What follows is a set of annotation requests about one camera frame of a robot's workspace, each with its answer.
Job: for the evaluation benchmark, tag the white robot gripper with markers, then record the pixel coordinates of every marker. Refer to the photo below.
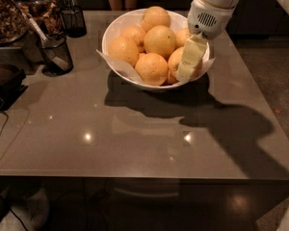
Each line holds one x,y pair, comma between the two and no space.
208,19

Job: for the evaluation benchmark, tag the orange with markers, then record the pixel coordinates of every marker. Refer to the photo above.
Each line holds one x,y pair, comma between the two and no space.
124,49
137,33
181,36
155,16
160,40
153,69
173,64

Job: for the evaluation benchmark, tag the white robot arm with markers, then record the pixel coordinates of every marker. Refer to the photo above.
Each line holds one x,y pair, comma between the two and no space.
228,4

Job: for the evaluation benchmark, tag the white ceramic bowl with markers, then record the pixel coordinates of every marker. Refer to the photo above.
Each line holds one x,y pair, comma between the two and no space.
178,22

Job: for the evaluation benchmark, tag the far black mesh cup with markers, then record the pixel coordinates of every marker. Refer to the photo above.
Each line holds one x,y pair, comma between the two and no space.
74,22

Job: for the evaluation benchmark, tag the black mesh cup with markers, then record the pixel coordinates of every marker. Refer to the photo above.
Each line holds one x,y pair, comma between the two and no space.
55,53
74,22

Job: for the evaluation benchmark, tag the near black mesh cup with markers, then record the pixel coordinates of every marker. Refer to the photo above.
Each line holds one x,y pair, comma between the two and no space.
55,53

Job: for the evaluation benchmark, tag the glass jar of nuts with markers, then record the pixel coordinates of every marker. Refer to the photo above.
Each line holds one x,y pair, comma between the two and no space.
12,23

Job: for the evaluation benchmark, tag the dark brown device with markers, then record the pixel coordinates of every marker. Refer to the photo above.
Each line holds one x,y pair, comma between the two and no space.
11,86

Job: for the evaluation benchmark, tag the light object under table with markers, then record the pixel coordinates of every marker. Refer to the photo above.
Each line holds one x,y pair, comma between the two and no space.
38,207

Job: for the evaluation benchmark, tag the metal scoop with handle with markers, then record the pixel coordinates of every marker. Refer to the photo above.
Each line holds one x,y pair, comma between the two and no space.
30,21

